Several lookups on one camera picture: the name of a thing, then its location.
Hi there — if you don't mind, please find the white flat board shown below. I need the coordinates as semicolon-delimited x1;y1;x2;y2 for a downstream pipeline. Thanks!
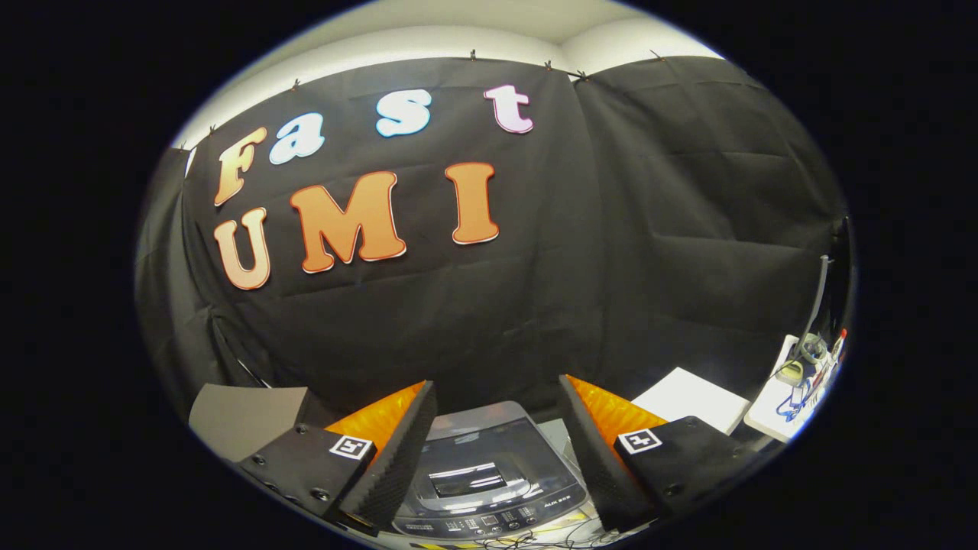
633;367;751;435

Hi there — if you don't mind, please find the grey washing machine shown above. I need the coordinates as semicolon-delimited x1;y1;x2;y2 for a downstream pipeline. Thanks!
392;401;591;542

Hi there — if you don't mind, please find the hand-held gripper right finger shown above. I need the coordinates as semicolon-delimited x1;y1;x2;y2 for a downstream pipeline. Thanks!
558;374;761;533

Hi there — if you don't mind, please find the grey platform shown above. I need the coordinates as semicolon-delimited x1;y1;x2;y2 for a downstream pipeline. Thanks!
189;384;310;463

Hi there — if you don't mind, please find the grey hose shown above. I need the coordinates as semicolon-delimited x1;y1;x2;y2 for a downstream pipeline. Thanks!
795;256;834;360

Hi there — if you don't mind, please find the transparent washing machine lid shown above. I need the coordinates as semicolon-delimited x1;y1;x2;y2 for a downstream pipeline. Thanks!
413;403;585;514

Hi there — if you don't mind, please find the small white table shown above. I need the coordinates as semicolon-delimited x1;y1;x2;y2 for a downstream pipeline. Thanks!
745;334;845;444

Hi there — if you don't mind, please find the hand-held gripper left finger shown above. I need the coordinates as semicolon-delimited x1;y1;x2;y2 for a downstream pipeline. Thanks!
239;380;439;533

